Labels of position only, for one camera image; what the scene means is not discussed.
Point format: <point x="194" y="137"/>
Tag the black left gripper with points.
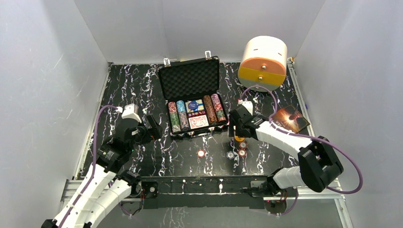
<point x="151" y="128"/>

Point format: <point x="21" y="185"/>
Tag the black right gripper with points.
<point x="231" y="133"/>

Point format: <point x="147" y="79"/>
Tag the red playing card deck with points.
<point x="198" y="121"/>

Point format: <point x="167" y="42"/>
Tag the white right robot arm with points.
<point x="318" y="164"/>

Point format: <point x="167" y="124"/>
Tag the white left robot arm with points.
<point x="104" y="186"/>

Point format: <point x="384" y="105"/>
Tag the yellow big blind button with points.
<point x="239" y="139"/>

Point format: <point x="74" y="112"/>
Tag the red white poker chip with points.
<point x="201" y="153"/>
<point x="243" y="145"/>
<point x="242" y="153"/>

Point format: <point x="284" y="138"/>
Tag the pink green chip row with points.
<point x="221" y="117"/>

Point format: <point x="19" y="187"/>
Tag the blue white poker chip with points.
<point x="230" y="155"/>

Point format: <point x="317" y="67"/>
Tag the brown orange chip row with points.
<point x="210" y="110"/>

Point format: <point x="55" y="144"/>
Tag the blue orange chip row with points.
<point x="182" y="115"/>

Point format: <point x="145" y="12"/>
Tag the blue playing card deck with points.
<point x="200" y="108"/>

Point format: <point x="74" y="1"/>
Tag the blue small blind button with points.
<point x="193" y="106"/>

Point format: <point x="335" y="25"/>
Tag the black poker chip case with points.
<point x="192" y="80"/>

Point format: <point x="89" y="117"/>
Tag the dark sunburst cover book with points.
<point x="291" y="119"/>

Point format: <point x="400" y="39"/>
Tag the white orange yellow drawer cabinet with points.
<point x="264" y="63"/>

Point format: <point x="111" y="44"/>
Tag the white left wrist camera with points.
<point x="130" y="111"/>

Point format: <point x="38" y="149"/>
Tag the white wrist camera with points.
<point x="130" y="111"/>
<point x="247" y="104"/>

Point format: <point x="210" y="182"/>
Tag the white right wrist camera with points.
<point x="247" y="104"/>

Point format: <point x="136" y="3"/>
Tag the aluminium frame rail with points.
<point x="227" y="191"/>

